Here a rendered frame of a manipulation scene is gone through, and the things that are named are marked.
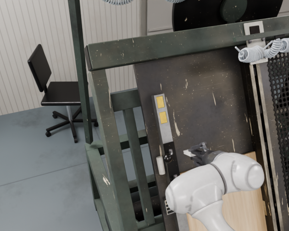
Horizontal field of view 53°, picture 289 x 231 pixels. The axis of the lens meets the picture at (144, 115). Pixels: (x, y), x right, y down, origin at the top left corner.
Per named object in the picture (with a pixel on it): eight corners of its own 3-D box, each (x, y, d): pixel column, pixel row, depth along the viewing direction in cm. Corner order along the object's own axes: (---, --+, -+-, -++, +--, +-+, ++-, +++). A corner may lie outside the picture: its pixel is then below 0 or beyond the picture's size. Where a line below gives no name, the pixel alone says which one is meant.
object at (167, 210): (164, 212, 137) (167, 215, 134) (162, 198, 136) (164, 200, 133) (172, 210, 138) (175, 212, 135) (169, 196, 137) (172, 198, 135)
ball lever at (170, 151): (167, 155, 133) (163, 164, 120) (165, 147, 132) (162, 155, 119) (175, 154, 132) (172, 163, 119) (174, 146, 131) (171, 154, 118)
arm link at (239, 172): (234, 145, 98) (201, 159, 94) (267, 153, 83) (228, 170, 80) (242, 175, 99) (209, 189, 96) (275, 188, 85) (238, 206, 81)
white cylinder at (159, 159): (155, 156, 134) (158, 173, 135) (157, 158, 131) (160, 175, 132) (161, 155, 135) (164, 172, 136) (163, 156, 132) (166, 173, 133)
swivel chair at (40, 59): (85, 106, 415) (75, 35, 352) (106, 132, 370) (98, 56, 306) (38, 121, 387) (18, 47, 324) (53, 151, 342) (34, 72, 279)
